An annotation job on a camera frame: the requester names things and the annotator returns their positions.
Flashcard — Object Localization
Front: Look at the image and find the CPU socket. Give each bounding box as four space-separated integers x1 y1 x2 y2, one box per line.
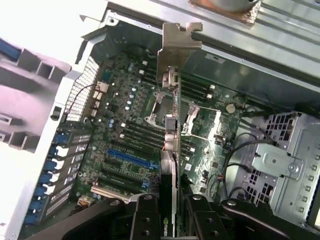
149 90 185 126

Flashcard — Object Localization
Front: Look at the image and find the silver perforated disk bay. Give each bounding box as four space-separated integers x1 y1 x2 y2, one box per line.
246 112 320 226

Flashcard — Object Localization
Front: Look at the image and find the black RAM slot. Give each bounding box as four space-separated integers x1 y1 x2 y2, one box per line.
139 70 213 99
120 122 166 142
141 60 216 90
120 134 165 152

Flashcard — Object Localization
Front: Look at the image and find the hard disk in blue caddy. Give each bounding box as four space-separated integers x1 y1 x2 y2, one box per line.
0 37 21 62

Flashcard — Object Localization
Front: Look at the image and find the black open PC case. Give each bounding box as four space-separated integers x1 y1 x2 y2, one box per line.
0 0 320 240

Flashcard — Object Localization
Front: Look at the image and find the silver socket cover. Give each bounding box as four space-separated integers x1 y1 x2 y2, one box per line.
181 101 223 141

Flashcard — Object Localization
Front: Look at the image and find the green motherboard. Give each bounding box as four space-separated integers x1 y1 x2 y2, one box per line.
56 44 248 213

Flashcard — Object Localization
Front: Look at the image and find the white expansion slot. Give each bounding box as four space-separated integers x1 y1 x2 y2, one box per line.
90 184 131 204

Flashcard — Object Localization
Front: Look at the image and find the small silver heatsink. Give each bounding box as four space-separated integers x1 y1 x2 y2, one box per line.
96 81 110 93

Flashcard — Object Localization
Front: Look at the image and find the grey parts rack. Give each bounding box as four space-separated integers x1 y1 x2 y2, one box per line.
0 37 74 154

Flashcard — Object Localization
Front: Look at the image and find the blue expansion slot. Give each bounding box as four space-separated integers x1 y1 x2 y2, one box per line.
106 149 161 171

